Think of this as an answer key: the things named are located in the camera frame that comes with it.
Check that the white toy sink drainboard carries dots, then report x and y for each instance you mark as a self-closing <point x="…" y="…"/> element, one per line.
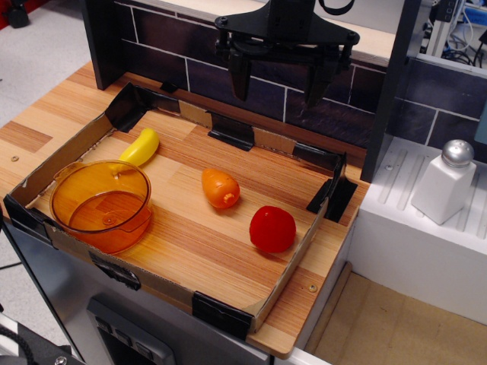
<point x="397" y="246"/>

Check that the red toy tomato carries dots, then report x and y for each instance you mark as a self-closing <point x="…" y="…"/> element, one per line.
<point x="272" y="229"/>

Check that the dark grey shelf frame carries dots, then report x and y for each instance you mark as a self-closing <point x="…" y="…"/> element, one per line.
<point x="178" y="50"/>

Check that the grey toy oven front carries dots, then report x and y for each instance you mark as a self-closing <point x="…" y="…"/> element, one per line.
<point x="108" y="323"/>

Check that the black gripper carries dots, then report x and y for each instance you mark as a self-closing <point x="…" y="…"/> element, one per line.
<point x="288" y="32"/>

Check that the orange transparent plastic pot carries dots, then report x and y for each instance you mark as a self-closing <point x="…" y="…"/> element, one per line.
<point x="105" y="204"/>

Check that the yellow toy banana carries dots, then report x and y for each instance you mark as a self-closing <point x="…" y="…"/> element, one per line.
<point x="142" y="149"/>

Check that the white salt shaker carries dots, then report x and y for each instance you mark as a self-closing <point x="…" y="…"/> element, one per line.
<point x="444" y="186"/>

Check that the orange toy carrot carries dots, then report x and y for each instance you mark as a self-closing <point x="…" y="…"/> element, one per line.
<point x="220" y="189"/>

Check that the cardboard fence with black tape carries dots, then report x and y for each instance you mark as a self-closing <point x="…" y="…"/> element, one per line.
<point x="194" y="256"/>

